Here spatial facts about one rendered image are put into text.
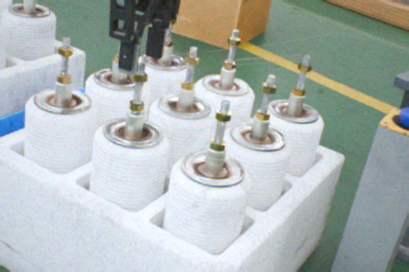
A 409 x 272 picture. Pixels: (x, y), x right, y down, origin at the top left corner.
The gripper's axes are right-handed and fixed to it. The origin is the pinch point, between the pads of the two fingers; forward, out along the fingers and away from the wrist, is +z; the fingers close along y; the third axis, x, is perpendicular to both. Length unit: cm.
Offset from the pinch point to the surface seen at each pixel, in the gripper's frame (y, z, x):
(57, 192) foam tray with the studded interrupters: -6.8, 18.1, 6.0
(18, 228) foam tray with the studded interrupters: -5.7, 27.1, 12.5
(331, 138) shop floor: 71, 36, -18
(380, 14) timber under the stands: 197, 33, -12
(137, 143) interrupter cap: -2.3, 10.3, -1.9
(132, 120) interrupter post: -1.1, 8.1, -0.3
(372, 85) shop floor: 116, 36, -21
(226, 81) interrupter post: 22.2, 9.3, -4.2
